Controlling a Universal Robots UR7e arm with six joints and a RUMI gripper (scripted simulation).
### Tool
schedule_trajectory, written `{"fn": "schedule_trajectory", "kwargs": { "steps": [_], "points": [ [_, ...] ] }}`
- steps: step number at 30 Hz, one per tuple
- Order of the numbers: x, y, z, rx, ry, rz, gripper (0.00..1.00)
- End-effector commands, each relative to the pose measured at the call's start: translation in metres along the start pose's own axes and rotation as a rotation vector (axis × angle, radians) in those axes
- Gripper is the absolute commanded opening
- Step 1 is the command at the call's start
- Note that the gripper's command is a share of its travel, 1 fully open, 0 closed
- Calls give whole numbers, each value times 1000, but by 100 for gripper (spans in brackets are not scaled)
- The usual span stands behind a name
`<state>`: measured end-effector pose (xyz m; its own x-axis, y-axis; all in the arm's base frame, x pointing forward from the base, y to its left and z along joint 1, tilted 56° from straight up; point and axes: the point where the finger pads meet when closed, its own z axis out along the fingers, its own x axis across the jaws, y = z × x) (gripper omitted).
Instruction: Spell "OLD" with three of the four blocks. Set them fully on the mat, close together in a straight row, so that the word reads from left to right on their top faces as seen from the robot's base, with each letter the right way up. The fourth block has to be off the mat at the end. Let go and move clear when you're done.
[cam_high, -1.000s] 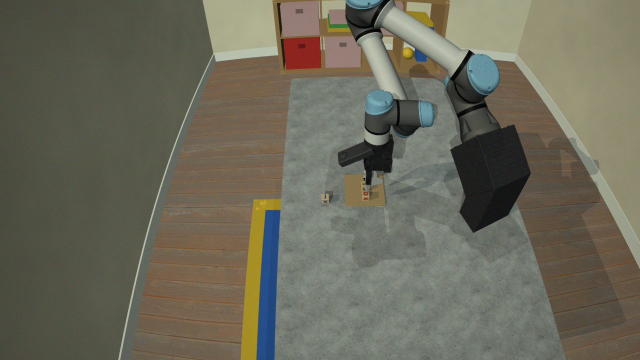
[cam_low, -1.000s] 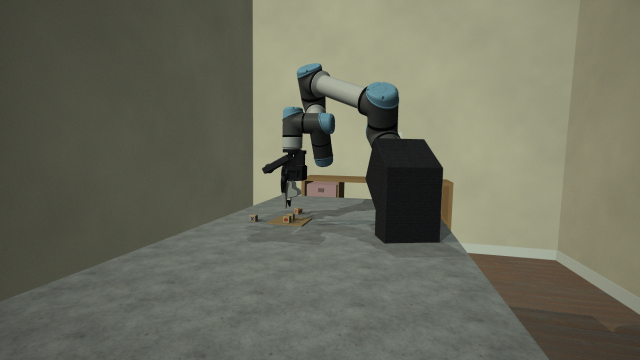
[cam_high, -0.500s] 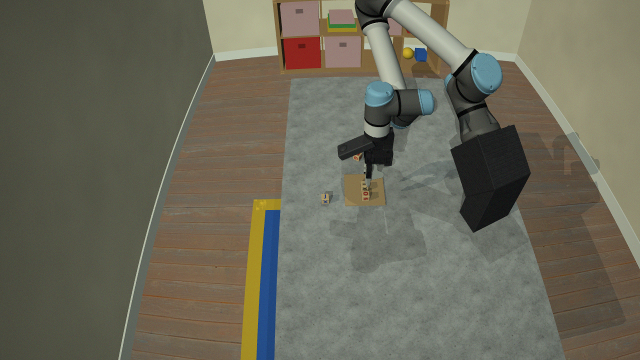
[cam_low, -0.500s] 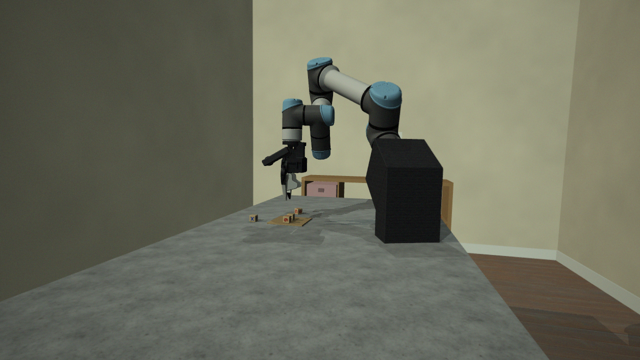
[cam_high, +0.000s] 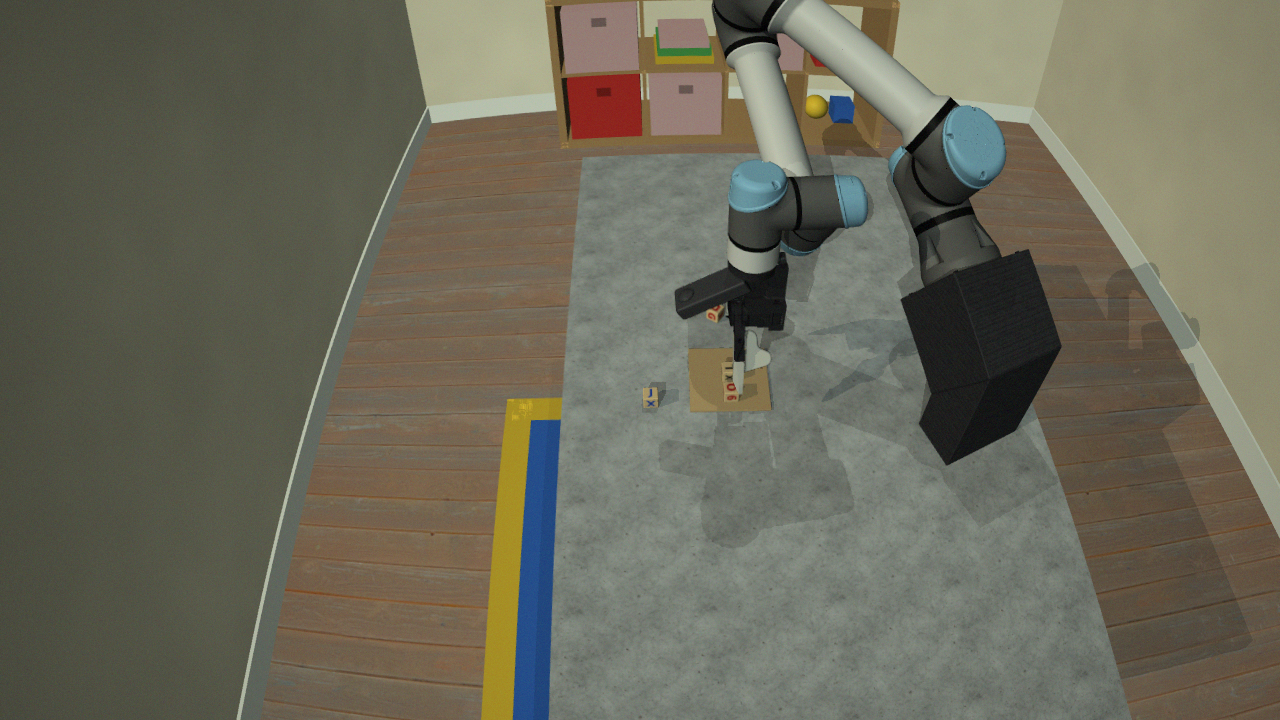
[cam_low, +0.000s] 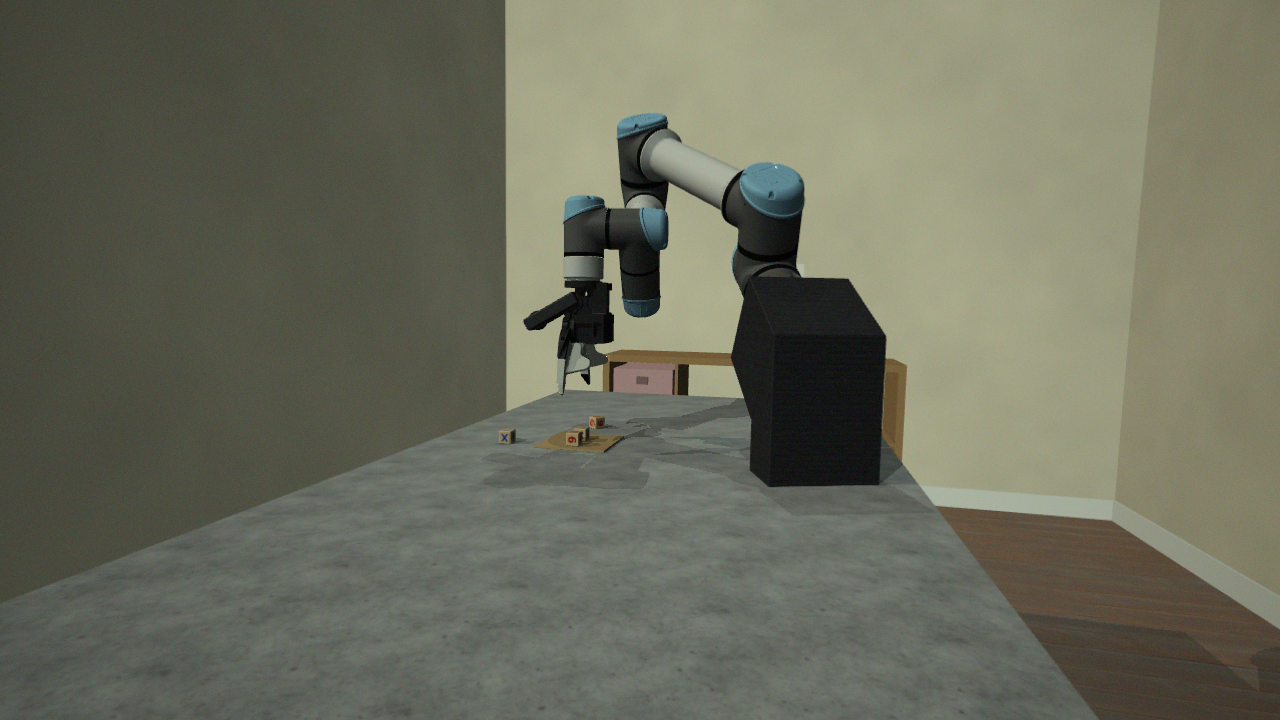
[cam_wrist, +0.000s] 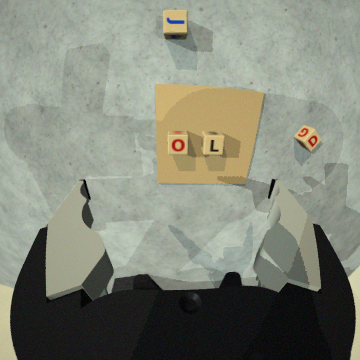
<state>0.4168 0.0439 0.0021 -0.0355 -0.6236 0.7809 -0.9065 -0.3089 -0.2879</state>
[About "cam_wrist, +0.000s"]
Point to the tan letter block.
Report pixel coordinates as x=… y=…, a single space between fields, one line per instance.
x=175 y=24
x=178 y=142
x=307 y=137
x=212 y=142

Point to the tan mat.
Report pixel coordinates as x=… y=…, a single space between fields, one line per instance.
x=195 y=108

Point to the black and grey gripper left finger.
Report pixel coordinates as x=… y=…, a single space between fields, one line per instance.
x=66 y=268

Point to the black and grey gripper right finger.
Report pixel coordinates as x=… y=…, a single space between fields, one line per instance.
x=296 y=259

